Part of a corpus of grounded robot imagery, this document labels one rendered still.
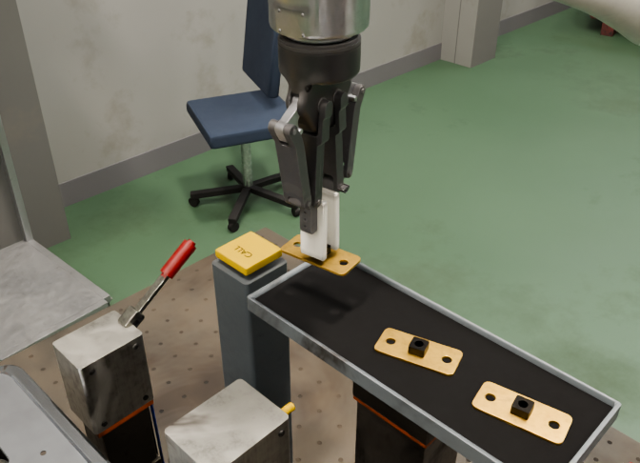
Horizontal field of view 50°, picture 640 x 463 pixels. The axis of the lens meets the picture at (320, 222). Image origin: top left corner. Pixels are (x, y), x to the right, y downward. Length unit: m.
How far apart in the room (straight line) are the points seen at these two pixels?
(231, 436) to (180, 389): 0.64
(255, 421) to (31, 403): 0.34
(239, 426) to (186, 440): 0.05
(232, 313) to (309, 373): 0.48
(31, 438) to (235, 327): 0.27
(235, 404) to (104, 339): 0.24
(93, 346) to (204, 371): 0.49
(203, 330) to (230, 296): 0.58
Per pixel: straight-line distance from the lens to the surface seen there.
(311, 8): 0.59
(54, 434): 0.90
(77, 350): 0.91
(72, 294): 2.64
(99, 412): 0.94
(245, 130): 2.85
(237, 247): 0.86
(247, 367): 0.93
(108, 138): 3.39
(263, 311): 0.76
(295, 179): 0.65
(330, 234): 0.73
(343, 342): 0.72
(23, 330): 2.54
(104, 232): 3.15
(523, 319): 2.65
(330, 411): 1.28
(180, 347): 1.42
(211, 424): 0.72
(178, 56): 3.49
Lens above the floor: 1.64
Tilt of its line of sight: 32 degrees down
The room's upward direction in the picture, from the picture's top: straight up
